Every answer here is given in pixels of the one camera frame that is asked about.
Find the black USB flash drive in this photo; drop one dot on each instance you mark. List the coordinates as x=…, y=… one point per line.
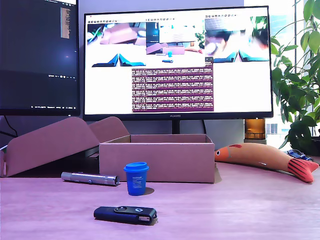
x=117, y=215

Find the open brown cardboard box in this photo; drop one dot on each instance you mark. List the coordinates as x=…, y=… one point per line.
x=160, y=162

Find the black monitor stand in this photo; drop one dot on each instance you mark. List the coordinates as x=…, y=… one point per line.
x=176, y=127

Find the small blue lidded cup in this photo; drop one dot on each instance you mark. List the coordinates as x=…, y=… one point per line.
x=136, y=180

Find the black monitor with bright screen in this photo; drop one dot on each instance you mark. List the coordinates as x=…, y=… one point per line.
x=237, y=87

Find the silver metal flashlight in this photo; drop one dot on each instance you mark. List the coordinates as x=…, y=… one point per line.
x=92, y=178

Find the orange fish toy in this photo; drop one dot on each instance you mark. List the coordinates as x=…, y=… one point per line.
x=265, y=155

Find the black monitor with dark screen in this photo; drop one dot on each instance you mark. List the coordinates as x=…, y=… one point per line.
x=37, y=62

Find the green leafy plant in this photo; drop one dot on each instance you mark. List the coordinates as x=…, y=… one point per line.
x=297, y=100

